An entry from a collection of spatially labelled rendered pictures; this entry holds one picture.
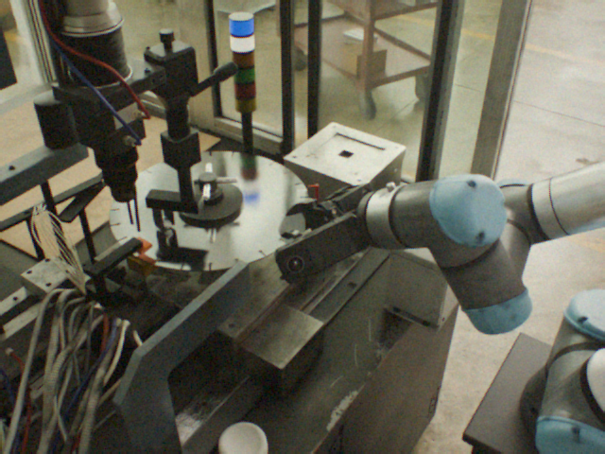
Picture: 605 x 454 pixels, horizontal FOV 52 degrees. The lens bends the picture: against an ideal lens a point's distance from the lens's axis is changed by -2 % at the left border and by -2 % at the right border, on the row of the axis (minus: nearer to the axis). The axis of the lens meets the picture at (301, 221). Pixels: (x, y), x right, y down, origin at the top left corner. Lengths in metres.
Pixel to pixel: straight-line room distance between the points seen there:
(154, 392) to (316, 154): 0.64
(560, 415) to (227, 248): 0.51
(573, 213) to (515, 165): 2.29
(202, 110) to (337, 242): 0.95
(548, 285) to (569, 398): 1.65
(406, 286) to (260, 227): 0.27
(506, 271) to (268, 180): 0.52
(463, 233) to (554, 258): 1.93
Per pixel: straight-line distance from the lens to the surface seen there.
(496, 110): 1.22
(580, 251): 2.65
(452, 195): 0.66
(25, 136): 1.79
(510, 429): 1.04
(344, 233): 0.78
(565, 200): 0.79
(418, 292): 1.10
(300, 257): 0.77
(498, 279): 0.72
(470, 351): 2.14
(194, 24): 1.58
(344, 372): 1.06
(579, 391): 0.80
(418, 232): 0.70
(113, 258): 0.94
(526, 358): 1.14
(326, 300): 1.16
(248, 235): 0.99
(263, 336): 1.01
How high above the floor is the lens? 1.57
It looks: 38 degrees down
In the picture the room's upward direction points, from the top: straight up
